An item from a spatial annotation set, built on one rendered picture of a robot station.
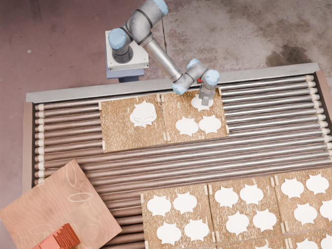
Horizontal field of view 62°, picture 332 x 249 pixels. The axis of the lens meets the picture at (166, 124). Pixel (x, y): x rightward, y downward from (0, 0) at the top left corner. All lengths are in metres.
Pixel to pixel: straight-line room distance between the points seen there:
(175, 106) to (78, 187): 0.79
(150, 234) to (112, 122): 0.74
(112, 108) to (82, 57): 1.42
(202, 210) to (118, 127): 0.75
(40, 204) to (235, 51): 2.46
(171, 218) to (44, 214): 0.73
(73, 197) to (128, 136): 0.50
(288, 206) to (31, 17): 3.19
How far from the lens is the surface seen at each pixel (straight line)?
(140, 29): 1.44
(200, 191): 1.76
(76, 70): 3.15
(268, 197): 1.87
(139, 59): 2.00
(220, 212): 1.78
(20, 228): 1.81
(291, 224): 1.92
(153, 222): 1.74
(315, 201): 1.99
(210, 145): 1.83
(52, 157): 1.91
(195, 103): 1.87
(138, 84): 1.95
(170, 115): 1.84
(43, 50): 3.38
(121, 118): 1.85
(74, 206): 1.71
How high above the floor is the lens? 2.68
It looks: 73 degrees down
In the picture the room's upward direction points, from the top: 5 degrees clockwise
